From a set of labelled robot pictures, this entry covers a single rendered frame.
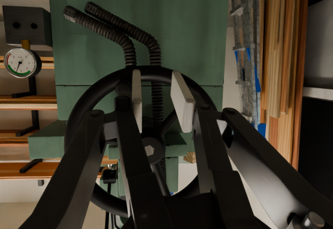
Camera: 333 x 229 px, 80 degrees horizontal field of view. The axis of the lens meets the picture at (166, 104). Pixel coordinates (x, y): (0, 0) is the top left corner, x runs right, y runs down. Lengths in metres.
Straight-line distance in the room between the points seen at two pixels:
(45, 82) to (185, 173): 2.52
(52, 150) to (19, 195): 3.53
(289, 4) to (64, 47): 1.70
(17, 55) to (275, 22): 1.73
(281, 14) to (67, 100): 1.73
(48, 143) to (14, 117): 3.11
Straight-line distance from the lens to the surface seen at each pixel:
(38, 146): 0.61
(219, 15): 0.59
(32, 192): 4.01
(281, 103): 1.93
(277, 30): 1.90
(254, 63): 1.46
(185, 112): 0.16
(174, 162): 0.49
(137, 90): 0.16
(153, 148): 0.35
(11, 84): 3.64
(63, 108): 0.57
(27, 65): 0.52
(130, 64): 0.40
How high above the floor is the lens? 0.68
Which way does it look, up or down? 9 degrees up
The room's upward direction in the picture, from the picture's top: 179 degrees counter-clockwise
